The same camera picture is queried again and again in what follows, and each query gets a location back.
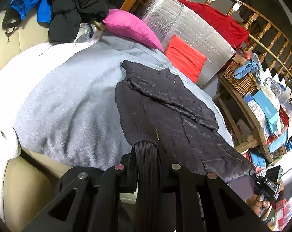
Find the silver foil insulation mat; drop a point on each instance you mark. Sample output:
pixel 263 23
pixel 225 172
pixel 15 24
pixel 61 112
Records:
pixel 170 17

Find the red velvet cloth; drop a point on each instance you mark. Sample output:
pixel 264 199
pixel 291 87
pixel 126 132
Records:
pixel 225 25

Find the beige leather sofa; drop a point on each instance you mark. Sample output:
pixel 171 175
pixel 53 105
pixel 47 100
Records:
pixel 29 178

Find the pink pillow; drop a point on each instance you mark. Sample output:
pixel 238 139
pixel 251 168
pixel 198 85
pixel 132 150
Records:
pixel 123 23

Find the blue puffer jacket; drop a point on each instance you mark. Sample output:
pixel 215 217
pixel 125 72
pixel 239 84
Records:
pixel 23 7

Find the pile of dark clothes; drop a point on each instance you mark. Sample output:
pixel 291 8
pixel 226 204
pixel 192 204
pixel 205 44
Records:
pixel 67 16

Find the person's right hand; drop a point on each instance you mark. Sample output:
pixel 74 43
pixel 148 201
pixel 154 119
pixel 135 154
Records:
pixel 260 207

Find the red-orange pillow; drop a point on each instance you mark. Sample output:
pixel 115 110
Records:
pixel 185 58

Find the white patterned box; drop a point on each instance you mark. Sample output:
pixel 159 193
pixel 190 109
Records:
pixel 257 111

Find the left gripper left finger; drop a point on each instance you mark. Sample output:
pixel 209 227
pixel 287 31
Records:
pixel 88 199

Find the grey blanket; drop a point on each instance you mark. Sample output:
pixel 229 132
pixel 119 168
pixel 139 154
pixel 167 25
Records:
pixel 71 115

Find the wooden side table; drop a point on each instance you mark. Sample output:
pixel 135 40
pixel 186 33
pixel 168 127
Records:
pixel 235 108

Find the dark quilted puffer jacket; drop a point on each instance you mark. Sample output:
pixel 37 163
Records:
pixel 162 119

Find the wooden stair railing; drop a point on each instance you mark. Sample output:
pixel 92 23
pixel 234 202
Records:
pixel 269 23

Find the pale pink textured towel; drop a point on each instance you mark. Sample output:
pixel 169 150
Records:
pixel 17 79

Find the light blue fashion box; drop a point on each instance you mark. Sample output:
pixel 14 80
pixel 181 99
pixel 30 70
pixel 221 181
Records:
pixel 271 113

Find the clear plastic bag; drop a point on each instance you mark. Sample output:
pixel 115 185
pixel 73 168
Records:
pixel 86 33

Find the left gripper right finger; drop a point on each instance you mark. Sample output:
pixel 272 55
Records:
pixel 193 202

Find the blue cloth on basket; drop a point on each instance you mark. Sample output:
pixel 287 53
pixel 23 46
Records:
pixel 248 67

